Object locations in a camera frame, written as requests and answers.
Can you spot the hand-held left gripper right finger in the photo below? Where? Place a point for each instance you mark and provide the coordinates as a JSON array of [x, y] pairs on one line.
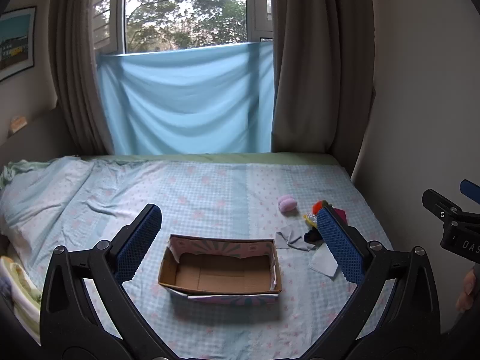
[[341, 247]]

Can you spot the window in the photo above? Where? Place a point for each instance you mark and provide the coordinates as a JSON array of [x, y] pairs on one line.
[[180, 7]]

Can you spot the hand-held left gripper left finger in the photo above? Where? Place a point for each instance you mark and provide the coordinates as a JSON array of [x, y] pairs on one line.
[[138, 243]]

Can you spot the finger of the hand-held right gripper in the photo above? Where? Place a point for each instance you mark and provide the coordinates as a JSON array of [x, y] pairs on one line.
[[470, 191], [438, 204]]

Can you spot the white textured cloth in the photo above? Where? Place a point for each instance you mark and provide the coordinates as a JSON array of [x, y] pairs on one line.
[[323, 264]]

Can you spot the yellow green patterned cloth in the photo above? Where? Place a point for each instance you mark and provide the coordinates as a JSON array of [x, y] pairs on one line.
[[18, 292]]

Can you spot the magenta soft pad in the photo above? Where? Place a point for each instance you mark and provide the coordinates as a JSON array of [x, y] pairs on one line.
[[340, 213]]

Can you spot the small orange box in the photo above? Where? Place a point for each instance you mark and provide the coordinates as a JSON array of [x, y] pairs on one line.
[[17, 124]]

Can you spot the cardboard box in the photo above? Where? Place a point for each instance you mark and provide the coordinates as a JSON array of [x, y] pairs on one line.
[[221, 270]]

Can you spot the black sock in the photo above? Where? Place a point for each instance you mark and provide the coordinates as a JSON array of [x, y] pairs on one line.
[[313, 236]]

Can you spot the framed wall picture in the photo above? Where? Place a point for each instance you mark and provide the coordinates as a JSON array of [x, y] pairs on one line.
[[15, 43]]

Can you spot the beige curtain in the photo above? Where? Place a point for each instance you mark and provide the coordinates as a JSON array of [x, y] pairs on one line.
[[80, 63], [315, 63]]

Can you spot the light blue hanging cloth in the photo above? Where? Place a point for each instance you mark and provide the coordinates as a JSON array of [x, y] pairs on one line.
[[183, 97]]

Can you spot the grey cloth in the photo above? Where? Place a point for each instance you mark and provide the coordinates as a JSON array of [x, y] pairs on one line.
[[294, 238]]

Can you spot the pink knitted ball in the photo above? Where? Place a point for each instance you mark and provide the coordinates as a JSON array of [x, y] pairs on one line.
[[287, 204]]

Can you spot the beige headboard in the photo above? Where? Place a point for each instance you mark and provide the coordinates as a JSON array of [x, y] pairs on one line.
[[37, 138]]

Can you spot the person's right hand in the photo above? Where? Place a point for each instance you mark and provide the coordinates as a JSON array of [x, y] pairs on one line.
[[470, 288]]

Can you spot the green mattress sheet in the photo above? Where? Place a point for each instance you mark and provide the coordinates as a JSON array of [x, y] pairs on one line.
[[225, 158]]

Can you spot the red knitted strawberry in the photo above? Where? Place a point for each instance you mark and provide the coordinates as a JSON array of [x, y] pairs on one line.
[[318, 206]]

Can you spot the silver glitter pouch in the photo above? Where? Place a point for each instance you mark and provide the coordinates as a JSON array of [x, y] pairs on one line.
[[310, 218]]

